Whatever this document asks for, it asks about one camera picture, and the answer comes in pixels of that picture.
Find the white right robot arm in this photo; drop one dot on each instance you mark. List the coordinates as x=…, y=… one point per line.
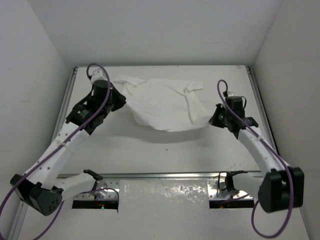
x=281, y=183

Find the aluminium table edge rail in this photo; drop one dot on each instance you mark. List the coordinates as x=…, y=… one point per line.
x=175, y=175

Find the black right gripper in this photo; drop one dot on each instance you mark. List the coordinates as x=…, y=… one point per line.
x=214, y=120

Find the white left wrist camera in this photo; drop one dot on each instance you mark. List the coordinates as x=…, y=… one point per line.
x=97, y=75

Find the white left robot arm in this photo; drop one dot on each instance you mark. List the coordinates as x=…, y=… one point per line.
x=39, y=187

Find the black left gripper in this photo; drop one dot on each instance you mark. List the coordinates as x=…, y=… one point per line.
x=117, y=99

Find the white front cover panel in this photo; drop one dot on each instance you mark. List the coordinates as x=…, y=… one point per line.
x=154, y=210

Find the white printed t-shirt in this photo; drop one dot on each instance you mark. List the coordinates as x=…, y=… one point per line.
x=164, y=104

